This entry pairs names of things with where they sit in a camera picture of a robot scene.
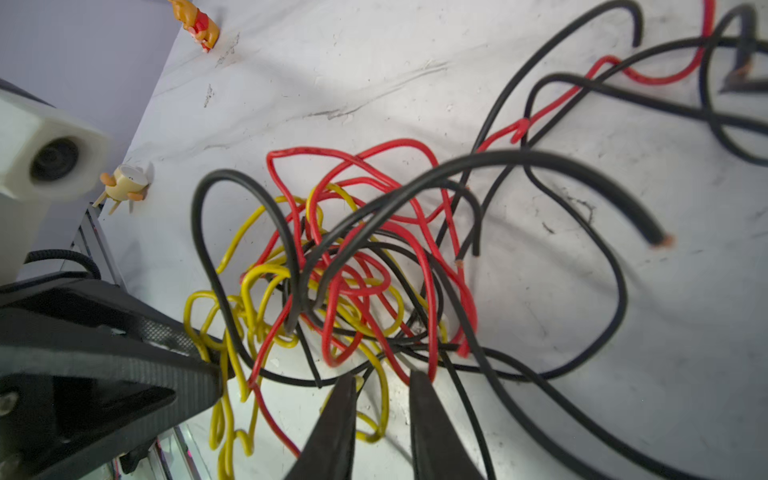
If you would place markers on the cream orange small toy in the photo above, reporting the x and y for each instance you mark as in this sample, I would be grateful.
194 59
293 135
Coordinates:
127 183

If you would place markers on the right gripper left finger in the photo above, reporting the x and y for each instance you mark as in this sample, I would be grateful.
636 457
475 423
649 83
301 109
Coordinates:
330 448

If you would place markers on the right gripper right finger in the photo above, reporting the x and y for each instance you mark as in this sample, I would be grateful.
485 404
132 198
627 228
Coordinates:
436 449

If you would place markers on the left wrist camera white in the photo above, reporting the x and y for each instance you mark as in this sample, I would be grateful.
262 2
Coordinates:
47 156

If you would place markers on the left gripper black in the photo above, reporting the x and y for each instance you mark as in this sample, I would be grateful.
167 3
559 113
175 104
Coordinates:
59 412

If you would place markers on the orange bear toy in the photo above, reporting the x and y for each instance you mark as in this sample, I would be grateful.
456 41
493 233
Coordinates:
200 26

